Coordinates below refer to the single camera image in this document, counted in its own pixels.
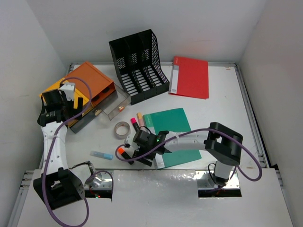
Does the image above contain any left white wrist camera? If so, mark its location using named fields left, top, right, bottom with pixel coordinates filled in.
left=58, top=82, right=75, bottom=101

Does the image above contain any yellow highlighter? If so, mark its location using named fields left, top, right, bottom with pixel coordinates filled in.
left=137, top=113, right=145, bottom=127

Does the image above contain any red folder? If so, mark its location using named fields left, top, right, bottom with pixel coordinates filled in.
left=169, top=56, right=209, bottom=99

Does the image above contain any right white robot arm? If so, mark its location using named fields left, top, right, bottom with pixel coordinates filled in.
left=125, top=122, right=243, bottom=186

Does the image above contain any clear smoky drawer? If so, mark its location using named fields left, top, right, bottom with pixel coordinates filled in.
left=92, top=83, right=131, bottom=120

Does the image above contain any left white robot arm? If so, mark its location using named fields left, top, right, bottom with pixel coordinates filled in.
left=34, top=89, right=85, bottom=210

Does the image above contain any black file organizer rack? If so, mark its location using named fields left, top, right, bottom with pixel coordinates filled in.
left=109, top=29, right=169, bottom=105

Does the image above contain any orange drawer cabinet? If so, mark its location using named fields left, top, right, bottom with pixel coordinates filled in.
left=65, top=62, right=116, bottom=106

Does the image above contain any clear tape roll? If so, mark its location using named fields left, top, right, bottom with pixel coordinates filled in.
left=114, top=122, right=131, bottom=140

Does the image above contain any yellow drawer cabinet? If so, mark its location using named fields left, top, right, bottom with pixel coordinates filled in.
left=39, top=77, right=92, bottom=128

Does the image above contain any white foreground board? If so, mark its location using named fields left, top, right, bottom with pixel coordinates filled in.
left=7, top=168, right=294, bottom=227

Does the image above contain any pink highlighter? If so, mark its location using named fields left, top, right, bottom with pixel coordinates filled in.
left=130, top=118, right=140, bottom=132

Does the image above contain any orange highlighter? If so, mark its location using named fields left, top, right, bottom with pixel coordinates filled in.
left=116, top=147, right=131, bottom=160

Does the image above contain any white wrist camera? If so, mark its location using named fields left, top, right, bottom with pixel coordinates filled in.
left=124, top=134, right=134, bottom=148
left=58, top=82, right=75, bottom=101

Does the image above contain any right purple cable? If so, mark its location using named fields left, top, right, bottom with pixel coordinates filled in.
left=115, top=128, right=263, bottom=182

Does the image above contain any green clip folder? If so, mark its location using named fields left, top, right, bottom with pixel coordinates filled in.
left=143, top=108, right=201, bottom=169

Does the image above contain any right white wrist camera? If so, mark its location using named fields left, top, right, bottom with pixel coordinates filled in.
left=124, top=134, right=134, bottom=148

